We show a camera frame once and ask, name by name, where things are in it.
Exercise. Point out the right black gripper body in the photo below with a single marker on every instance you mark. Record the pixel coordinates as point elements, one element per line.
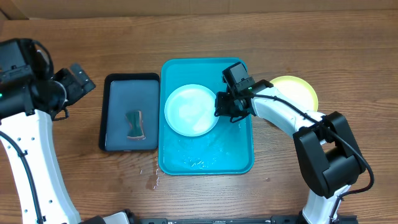
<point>224,106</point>

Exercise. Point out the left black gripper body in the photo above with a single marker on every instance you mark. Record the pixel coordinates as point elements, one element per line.
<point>68,89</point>

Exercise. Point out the light blue plate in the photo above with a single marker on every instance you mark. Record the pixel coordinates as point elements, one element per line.
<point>190,110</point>

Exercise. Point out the yellow plate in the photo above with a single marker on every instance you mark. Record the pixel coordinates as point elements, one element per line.
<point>298,90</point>

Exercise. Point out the green sponge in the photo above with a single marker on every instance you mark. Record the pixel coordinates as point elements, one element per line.
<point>134,118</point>

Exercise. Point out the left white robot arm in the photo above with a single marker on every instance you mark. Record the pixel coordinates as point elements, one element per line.
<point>29,105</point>

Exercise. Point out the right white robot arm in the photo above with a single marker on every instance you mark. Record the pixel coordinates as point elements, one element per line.
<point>328,155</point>

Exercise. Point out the teal plastic tray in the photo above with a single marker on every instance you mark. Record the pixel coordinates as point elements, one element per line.
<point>227,149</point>

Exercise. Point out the black water tray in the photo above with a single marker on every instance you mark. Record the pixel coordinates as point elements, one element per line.
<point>125,92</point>

